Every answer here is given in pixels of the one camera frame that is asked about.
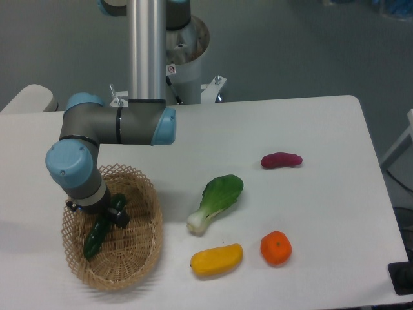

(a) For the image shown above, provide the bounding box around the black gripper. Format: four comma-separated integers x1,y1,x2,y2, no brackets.
65,190,130,228

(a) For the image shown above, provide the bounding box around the dark green cucumber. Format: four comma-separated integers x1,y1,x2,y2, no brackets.
83,194,126,260

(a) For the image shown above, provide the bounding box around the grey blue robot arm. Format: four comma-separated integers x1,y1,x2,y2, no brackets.
45,1,191,228

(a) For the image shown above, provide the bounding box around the woven wicker basket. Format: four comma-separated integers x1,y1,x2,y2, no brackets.
61,164,163,291

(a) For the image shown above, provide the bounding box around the green bok choy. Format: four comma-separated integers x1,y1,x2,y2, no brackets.
186,174,244,235

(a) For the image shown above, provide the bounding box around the yellow mango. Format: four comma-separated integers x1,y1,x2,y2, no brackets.
190,243,243,277

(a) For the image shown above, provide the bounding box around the white chair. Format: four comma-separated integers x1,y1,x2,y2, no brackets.
1,84,59,115

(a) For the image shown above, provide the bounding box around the orange tangerine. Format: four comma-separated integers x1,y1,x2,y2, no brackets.
260,231,292,266

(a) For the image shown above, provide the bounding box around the purple sweet potato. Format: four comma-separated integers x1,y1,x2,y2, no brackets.
261,152,303,169

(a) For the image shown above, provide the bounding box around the black device at table edge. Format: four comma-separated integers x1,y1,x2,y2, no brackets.
388,262,412,296

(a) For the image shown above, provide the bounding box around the blue object top right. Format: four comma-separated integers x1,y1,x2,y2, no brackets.
371,0,412,21

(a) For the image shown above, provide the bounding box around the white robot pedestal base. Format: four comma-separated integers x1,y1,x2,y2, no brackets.
120,7,226,105

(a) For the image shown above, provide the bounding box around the white furniture frame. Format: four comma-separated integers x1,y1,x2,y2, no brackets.
379,109,412,171

